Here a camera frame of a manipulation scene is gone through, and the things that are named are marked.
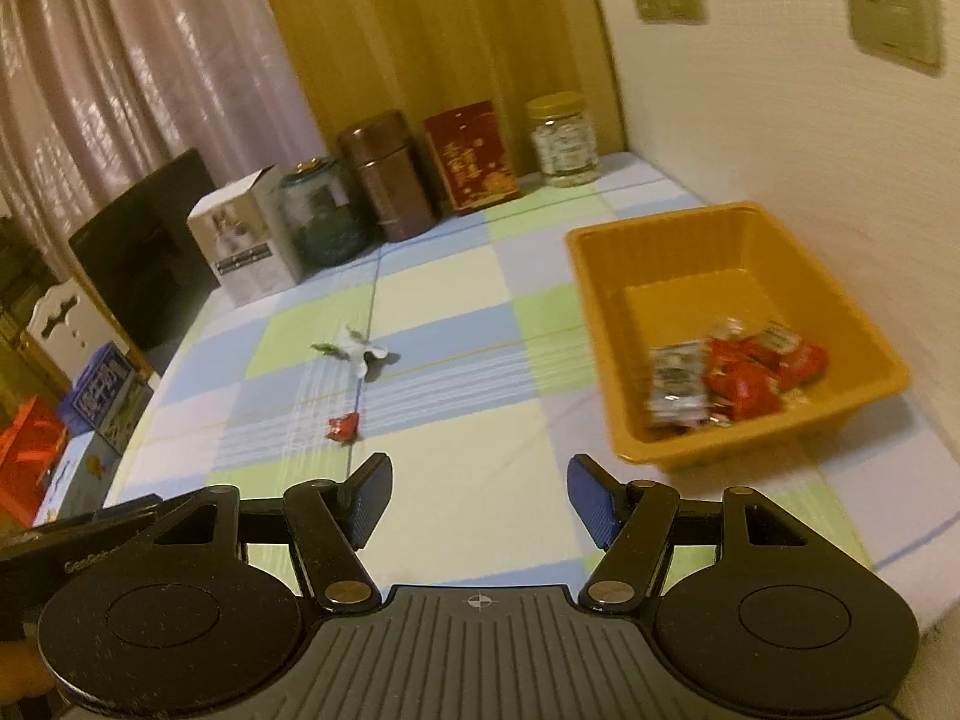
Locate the blue printed carton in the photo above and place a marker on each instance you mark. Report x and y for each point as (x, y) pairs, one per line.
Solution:
(105, 394)

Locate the red gift box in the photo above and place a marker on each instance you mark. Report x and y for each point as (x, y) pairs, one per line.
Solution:
(472, 157)

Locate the green torn snack wrapper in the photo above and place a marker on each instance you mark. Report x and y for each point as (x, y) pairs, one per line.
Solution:
(352, 349)

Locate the orange plastic frame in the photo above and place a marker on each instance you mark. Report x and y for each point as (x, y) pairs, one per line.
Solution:
(30, 457)

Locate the small red wrapped candy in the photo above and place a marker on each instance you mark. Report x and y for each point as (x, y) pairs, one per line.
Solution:
(343, 427)

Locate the brown metal canister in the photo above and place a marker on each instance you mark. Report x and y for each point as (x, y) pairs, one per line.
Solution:
(386, 176)

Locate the plastic jar of nuts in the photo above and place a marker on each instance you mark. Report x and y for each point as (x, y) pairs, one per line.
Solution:
(562, 142)

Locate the checkered tablecloth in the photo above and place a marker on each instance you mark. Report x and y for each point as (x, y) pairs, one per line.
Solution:
(465, 277)

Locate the white printed carton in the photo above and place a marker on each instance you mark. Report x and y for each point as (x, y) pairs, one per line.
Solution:
(86, 476)

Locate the large red snack packet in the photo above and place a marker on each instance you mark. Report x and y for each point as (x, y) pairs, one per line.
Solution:
(795, 356)

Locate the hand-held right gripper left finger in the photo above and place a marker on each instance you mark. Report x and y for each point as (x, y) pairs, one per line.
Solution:
(371, 499)

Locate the person's left forearm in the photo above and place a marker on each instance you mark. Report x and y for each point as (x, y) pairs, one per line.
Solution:
(22, 667)

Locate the black monitor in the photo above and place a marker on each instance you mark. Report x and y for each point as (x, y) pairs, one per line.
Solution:
(150, 255)

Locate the orange plastic tray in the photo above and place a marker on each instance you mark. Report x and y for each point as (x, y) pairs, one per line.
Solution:
(712, 255)

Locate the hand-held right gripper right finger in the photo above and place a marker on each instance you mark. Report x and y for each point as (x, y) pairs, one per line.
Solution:
(592, 499)

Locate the white cardboard box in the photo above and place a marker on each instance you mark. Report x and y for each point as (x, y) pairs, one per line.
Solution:
(240, 240)

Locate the grey clear snack packet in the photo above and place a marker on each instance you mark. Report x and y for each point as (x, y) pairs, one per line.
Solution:
(677, 382)

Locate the glass jar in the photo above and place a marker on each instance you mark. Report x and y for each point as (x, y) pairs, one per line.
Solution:
(326, 217)

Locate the pink curtain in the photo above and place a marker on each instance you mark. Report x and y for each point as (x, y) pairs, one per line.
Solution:
(150, 52)

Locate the white wooden chair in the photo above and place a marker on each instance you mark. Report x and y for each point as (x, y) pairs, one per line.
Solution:
(67, 319)

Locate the wall switch plate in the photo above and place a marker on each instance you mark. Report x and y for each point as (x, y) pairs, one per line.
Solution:
(892, 0)

